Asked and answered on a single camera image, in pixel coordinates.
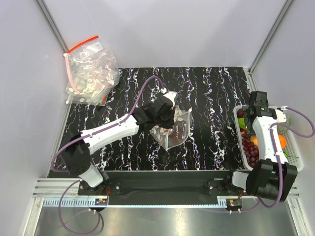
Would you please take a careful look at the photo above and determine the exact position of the purple grape bunch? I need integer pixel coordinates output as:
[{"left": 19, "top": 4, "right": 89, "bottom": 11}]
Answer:
[{"left": 241, "top": 131, "right": 259, "bottom": 168}]

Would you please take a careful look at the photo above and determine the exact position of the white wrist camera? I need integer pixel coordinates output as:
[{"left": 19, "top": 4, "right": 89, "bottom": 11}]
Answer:
[
  {"left": 163, "top": 90, "right": 178, "bottom": 106},
  {"left": 275, "top": 106, "right": 287, "bottom": 123}
]

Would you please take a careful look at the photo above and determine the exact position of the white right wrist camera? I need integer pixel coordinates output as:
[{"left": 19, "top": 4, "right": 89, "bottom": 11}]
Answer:
[{"left": 275, "top": 106, "right": 287, "bottom": 123}]

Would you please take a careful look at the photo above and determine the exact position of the black marble pattern mat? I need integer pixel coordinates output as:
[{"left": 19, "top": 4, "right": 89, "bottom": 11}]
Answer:
[{"left": 64, "top": 67, "right": 249, "bottom": 171}]

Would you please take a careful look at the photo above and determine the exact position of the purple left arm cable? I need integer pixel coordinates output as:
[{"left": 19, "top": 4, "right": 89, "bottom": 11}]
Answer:
[{"left": 51, "top": 75, "right": 167, "bottom": 172}]

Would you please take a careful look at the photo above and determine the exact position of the dark plum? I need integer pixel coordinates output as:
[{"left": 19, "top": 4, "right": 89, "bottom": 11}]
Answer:
[{"left": 236, "top": 109, "right": 245, "bottom": 118}]

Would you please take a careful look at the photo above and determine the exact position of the white plastic fruit basket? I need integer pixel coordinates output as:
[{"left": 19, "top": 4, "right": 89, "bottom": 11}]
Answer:
[{"left": 233, "top": 105, "right": 304, "bottom": 172}]

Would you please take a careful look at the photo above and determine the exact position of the green netted melon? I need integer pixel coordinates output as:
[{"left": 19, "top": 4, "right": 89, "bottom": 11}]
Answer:
[{"left": 271, "top": 114, "right": 291, "bottom": 135}]

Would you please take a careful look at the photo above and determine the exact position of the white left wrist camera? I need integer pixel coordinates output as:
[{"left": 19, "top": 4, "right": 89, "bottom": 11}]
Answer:
[{"left": 163, "top": 90, "right": 178, "bottom": 106}]

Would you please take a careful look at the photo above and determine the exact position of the clear spotted zip bag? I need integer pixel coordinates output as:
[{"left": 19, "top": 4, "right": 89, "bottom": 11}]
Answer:
[{"left": 150, "top": 106, "right": 192, "bottom": 151}]

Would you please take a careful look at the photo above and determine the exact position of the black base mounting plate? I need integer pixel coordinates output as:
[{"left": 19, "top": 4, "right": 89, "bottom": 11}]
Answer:
[{"left": 78, "top": 170, "right": 241, "bottom": 196}]

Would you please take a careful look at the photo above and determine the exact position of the orange fruit in front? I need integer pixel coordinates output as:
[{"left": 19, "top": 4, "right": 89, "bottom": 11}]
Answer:
[{"left": 278, "top": 134, "right": 287, "bottom": 149}]

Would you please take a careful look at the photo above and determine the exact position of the stack of zip bags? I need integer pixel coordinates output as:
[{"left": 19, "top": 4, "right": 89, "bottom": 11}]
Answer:
[{"left": 63, "top": 35, "right": 119, "bottom": 106}]

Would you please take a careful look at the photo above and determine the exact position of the peach fruit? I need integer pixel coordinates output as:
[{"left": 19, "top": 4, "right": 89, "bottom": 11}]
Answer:
[{"left": 250, "top": 135, "right": 258, "bottom": 146}]

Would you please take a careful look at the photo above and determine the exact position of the green starfruit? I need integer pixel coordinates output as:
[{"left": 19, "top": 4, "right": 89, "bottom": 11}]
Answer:
[{"left": 238, "top": 118, "right": 247, "bottom": 130}]

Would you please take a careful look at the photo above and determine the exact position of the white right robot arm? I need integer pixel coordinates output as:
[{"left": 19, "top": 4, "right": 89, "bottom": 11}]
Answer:
[{"left": 223, "top": 91, "right": 298, "bottom": 202}]

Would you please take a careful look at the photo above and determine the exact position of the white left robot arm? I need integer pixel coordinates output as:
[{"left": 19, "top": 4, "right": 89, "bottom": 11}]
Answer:
[{"left": 59, "top": 91, "right": 177, "bottom": 195}]

